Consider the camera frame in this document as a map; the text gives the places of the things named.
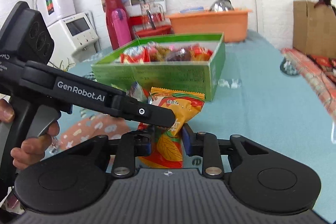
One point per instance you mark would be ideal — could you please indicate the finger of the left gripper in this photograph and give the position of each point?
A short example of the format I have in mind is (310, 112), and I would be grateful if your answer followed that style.
(133, 110)

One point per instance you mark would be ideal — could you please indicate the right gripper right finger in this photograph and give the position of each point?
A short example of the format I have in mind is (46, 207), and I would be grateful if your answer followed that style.
(204, 145)

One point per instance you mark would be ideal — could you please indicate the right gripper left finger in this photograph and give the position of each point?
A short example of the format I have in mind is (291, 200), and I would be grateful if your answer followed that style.
(131, 145)

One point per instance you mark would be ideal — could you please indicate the red orange snack bag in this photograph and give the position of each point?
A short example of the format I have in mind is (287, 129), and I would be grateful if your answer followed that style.
(138, 54)

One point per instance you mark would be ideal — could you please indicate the dried dates clear packet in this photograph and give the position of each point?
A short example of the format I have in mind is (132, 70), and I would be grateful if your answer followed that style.
(181, 54)

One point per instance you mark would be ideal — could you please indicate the person's left hand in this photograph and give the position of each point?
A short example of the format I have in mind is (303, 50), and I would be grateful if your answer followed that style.
(32, 150)

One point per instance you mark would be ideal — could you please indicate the white appliance with screen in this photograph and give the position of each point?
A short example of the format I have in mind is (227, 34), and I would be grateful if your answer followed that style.
(75, 40)

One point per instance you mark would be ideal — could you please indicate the green white cardboard box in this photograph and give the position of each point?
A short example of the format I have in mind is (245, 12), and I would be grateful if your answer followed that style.
(189, 76)

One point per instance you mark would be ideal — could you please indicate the red plastic basin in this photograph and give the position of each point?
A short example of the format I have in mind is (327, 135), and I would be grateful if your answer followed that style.
(159, 31)

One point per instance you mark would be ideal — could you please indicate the pink thermos bottle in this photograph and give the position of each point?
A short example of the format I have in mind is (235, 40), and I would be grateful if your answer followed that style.
(121, 27)

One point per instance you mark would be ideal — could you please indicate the white water purifier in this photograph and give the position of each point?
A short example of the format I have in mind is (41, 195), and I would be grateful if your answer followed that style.
(54, 10)

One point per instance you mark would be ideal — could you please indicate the glass pitcher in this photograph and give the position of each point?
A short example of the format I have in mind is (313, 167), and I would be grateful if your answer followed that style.
(152, 15)

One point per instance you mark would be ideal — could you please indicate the red thermos jug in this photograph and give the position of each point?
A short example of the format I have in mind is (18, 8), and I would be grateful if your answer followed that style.
(110, 6)

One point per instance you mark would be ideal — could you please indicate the lidded tin in tub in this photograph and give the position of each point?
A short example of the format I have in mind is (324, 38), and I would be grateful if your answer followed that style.
(192, 9)

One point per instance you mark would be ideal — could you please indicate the orange plastic tub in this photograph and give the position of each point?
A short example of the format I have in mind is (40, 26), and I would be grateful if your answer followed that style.
(233, 24)

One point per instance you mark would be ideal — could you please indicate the steel bowl in tub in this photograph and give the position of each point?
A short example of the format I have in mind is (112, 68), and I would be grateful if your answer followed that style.
(221, 5)

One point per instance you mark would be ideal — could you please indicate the brown cardboard box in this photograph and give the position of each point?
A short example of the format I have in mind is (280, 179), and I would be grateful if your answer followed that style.
(314, 29)

